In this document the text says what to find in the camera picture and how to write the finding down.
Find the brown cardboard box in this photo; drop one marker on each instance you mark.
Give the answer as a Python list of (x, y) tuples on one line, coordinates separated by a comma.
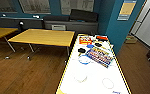
[(131, 39)]

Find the orange game box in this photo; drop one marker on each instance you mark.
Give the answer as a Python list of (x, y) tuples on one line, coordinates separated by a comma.
[(85, 40)]

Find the red and black item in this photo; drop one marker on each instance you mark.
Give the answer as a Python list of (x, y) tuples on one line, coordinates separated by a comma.
[(102, 38)]

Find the yellow air hockey table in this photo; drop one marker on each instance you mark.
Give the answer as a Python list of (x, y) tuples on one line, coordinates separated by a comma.
[(91, 71)]

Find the yellow-topped table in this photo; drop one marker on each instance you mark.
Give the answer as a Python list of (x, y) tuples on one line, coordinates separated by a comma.
[(44, 36), (1, 33)]

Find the small blue puck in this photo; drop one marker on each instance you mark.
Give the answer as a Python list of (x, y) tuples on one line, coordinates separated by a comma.
[(90, 46)]

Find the yellow wall sign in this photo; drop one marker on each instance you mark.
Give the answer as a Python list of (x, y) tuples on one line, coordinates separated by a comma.
[(127, 10)]

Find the blue-rimmed clear bowl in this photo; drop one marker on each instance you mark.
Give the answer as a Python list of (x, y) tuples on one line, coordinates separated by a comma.
[(78, 60)]

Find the black air hockey striker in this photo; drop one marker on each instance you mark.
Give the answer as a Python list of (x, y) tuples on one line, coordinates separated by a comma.
[(98, 44), (81, 50)]

